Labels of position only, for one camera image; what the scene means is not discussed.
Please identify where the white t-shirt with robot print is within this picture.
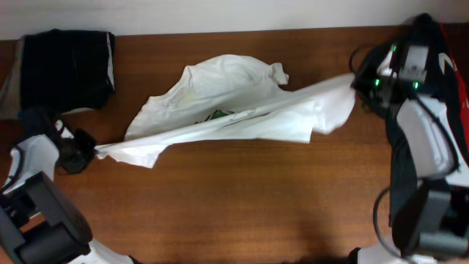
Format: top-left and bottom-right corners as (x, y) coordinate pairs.
(96, 54), (355, 168)

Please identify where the black garment pile on right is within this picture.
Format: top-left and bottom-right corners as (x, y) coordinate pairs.
(386, 13), (468, 225)

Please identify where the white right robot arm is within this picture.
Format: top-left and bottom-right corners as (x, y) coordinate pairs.
(348, 36), (468, 263)

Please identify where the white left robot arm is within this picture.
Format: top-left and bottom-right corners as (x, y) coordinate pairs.
(1, 107), (136, 264)

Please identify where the folded black clothes stack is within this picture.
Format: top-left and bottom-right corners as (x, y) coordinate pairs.
(1, 29), (115, 120)

